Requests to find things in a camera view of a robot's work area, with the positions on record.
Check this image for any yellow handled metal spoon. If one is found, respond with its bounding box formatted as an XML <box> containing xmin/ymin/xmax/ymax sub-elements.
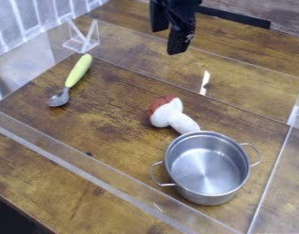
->
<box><xmin>49</xmin><ymin>54</ymin><xmax>93</xmax><ymax>107</ymax></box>

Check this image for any clear acrylic triangle stand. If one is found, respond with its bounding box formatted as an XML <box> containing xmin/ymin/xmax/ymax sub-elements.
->
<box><xmin>63</xmin><ymin>19</ymin><xmax>101</xmax><ymax>54</ymax></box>

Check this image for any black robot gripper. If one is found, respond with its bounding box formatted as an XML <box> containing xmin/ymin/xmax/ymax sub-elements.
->
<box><xmin>150</xmin><ymin>0</ymin><xmax>202</xmax><ymax>55</ymax></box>

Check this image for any white plush mushroom red cap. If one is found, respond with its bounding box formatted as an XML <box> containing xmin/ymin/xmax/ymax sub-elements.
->
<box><xmin>150</xmin><ymin>95</ymin><xmax>201</xmax><ymax>134</ymax></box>

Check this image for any black strip on table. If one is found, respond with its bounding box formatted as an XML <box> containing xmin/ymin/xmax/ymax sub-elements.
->
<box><xmin>197</xmin><ymin>5</ymin><xmax>272</xmax><ymax>29</ymax></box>

